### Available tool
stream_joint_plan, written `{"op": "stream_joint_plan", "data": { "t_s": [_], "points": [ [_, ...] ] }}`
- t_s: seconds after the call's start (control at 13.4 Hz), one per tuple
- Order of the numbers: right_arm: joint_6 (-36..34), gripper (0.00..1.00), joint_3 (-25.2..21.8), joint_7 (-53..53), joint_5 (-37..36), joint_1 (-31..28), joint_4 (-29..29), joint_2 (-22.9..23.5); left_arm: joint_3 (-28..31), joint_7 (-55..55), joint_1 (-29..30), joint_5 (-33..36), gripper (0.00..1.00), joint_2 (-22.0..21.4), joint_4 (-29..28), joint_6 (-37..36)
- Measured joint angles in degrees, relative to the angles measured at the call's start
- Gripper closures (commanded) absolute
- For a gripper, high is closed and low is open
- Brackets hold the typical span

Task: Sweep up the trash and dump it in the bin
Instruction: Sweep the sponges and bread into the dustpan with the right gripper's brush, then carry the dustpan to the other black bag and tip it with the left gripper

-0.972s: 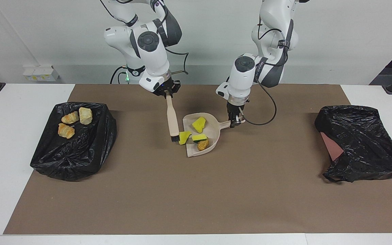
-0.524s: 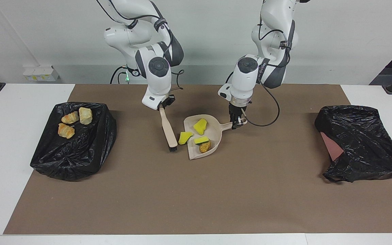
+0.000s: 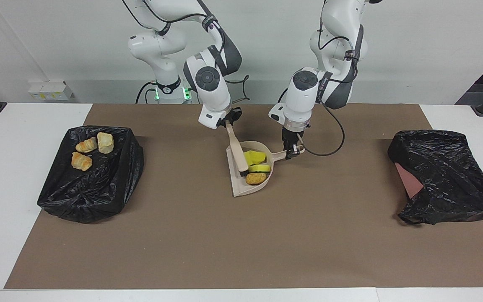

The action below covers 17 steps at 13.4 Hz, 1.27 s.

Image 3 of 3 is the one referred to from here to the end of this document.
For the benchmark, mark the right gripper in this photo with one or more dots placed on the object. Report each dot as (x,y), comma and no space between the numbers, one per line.
(233,114)

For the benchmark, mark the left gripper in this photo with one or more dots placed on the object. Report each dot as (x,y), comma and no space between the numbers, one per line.
(294,135)

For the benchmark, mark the beige hand brush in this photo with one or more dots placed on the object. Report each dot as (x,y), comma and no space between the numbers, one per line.
(237,147)

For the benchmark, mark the beige dustpan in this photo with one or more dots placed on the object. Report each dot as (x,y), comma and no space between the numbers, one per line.
(241,184)

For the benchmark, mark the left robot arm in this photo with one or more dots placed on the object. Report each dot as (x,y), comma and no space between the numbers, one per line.
(304,94)

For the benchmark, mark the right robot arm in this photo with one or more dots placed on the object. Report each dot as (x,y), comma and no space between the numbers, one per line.
(164,46)

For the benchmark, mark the pink bin with black bag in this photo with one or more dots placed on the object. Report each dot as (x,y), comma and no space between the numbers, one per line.
(442,176)

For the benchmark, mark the yellow green toy piece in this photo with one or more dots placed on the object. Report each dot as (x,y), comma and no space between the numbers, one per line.
(260,168)
(255,157)

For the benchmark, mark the brown toy bread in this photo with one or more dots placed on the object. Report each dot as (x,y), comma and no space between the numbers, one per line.
(256,178)

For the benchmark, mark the pale bread toy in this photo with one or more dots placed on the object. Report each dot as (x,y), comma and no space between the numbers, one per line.
(105,142)

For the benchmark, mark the golden croissant toy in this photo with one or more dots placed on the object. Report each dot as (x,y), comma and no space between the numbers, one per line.
(81,161)
(86,145)

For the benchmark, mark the white wall box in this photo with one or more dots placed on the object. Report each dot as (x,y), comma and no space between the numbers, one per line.
(50,90)

